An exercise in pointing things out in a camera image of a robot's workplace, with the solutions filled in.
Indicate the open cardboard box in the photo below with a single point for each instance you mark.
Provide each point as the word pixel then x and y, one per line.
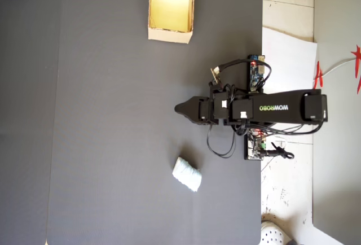
pixel 169 37

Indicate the white plastic bottle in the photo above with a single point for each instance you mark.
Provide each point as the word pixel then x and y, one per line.
pixel 187 174

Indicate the dark grey table mat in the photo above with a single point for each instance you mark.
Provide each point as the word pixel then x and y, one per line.
pixel 25 115
pixel 127 115

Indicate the circuit board green terminal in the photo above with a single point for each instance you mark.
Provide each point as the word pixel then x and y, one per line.
pixel 253 149

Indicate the white perforated shoe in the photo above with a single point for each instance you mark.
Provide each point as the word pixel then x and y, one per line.
pixel 275 233

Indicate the red paper decoration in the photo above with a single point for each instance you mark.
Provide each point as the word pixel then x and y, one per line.
pixel 318 75
pixel 358 64

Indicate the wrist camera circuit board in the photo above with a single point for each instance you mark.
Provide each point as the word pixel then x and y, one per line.
pixel 215 77

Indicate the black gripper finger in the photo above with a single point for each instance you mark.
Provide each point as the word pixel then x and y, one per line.
pixel 200 123

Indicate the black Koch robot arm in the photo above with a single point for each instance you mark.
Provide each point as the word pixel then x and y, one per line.
pixel 296 101

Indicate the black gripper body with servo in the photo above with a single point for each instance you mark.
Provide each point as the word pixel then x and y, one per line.
pixel 206 109

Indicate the yellow foam pad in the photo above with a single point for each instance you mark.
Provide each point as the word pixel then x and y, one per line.
pixel 169 8

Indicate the blue controller board black tray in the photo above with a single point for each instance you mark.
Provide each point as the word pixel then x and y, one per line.
pixel 255 72

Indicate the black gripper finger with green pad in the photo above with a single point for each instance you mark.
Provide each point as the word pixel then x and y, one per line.
pixel 189 108

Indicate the white paper sheet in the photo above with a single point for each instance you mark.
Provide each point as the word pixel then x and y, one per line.
pixel 290 67

